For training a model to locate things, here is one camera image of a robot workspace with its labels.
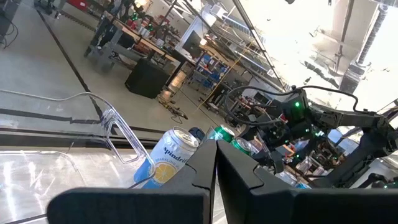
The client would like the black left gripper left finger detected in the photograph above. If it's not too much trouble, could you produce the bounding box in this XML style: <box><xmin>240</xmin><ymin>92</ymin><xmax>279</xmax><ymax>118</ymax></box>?
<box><xmin>46</xmin><ymin>139</ymin><xmax>218</xmax><ymax>224</ymax></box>

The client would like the black metal table frame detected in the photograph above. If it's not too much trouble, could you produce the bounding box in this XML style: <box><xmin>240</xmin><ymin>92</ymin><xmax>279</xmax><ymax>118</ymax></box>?
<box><xmin>0</xmin><ymin>126</ymin><xmax>164</xmax><ymax>149</ymax></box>

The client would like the cluttered work table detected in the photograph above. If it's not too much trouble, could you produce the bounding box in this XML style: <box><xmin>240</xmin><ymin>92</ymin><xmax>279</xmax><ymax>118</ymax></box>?
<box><xmin>83</xmin><ymin>11</ymin><xmax>187</xmax><ymax>74</ymax></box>

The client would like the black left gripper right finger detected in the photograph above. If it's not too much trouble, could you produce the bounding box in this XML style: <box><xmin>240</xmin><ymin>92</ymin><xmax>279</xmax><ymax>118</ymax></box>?
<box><xmin>216</xmin><ymin>139</ymin><xmax>398</xmax><ymax>224</ymax></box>

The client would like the shelf with blue bins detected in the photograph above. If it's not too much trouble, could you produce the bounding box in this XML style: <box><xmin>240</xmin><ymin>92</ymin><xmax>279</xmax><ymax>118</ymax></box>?
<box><xmin>192</xmin><ymin>52</ymin><xmax>233</xmax><ymax>90</ymax></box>

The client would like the blue silver energy drink can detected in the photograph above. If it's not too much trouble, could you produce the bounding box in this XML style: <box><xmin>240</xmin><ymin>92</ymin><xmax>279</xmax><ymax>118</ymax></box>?
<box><xmin>275</xmin><ymin>170</ymin><xmax>312</xmax><ymax>190</ymax></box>
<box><xmin>188</xmin><ymin>126</ymin><xmax>206</xmax><ymax>142</ymax></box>

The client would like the white blue sparkling water can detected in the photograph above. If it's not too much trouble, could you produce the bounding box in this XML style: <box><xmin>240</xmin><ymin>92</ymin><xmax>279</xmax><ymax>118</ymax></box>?
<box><xmin>133</xmin><ymin>126</ymin><xmax>200</xmax><ymax>190</ymax></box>

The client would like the black floor cable bundle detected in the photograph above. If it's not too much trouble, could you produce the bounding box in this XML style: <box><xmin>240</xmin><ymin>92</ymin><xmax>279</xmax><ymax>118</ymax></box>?
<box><xmin>157</xmin><ymin>93</ymin><xmax>190</xmax><ymax>124</ymax></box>

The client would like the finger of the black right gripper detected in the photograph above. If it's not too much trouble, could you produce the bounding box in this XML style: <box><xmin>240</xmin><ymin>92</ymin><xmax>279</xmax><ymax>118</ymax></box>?
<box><xmin>252</xmin><ymin>148</ymin><xmax>284</xmax><ymax>174</ymax></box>
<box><xmin>239</xmin><ymin>123</ymin><xmax>256</xmax><ymax>142</ymax></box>

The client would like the yellow cable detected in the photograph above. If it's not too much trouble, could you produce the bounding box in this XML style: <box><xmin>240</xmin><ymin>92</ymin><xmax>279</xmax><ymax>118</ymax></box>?
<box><xmin>195</xmin><ymin>42</ymin><xmax>252</xmax><ymax>111</ymax></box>

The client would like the black box on floor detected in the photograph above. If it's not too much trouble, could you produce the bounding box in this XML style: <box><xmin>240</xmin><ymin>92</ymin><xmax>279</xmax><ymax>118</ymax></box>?
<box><xmin>124</xmin><ymin>58</ymin><xmax>171</xmax><ymax>100</ymax></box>

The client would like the dark computer monitor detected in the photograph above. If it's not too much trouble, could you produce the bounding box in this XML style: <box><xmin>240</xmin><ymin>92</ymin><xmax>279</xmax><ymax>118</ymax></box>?
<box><xmin>181</xmin><ymin>30</ymin><xmax>203</xmax><ymax>59</ymax></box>

